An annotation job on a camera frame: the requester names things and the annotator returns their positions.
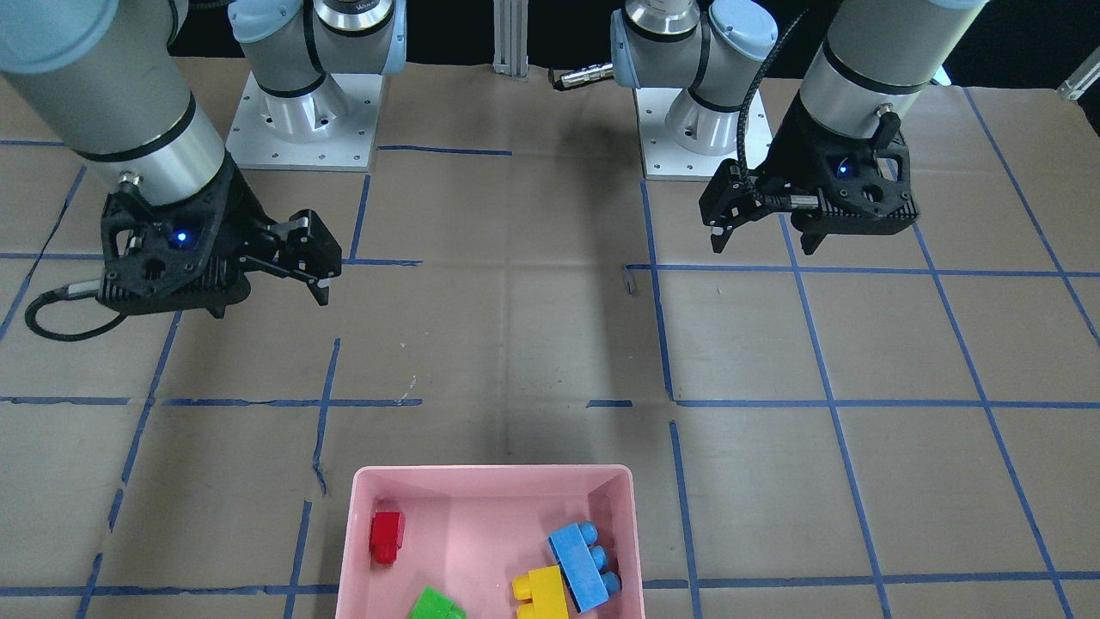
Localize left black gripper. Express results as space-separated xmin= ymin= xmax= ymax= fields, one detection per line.
xmin=699 ymin=95 xmax=920 ymax=255

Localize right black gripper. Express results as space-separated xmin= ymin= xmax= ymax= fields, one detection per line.
xmin=95 ymin=156 xmax=342 ymax=316

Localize red toy block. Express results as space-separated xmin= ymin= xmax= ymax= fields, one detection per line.
xmin=369 ymin=511 xmax=406 ymax=567

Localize green toy block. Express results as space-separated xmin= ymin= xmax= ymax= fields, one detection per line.
xmin=407 ymin=586 xmax=468 ymax=619

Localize blue toy block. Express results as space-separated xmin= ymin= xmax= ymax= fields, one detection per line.
xmin=547 ymin=520 xmax=622 ymax=614

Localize yellow toy block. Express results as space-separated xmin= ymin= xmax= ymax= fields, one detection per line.
xmin=512 ymin=567 xmax=570 ymax=619

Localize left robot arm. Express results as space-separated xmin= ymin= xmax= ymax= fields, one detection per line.
xmin=611 ymin=1 xmax=985 ymax=255

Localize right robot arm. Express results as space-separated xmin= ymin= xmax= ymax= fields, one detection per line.
xmin=3 ymin=1 xmax=407 ymax=328

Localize pink plastic box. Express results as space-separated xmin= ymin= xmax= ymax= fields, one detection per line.
xmin=336 ymin=463 xmax=645 ymax=618

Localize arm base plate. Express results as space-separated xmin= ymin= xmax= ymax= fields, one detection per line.
xmin=226 ymin=74 xmax=386 ymax=172
xmin=633 ymin=88 xmax=773 ymax=181

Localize silver cable connector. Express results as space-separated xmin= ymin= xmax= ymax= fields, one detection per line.
xmin=547 ymin=62 xmax=615 ymax=93

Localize aluminium frame post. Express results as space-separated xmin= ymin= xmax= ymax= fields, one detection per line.
xmin=491 ymin=0 xmax=529 ymax=81

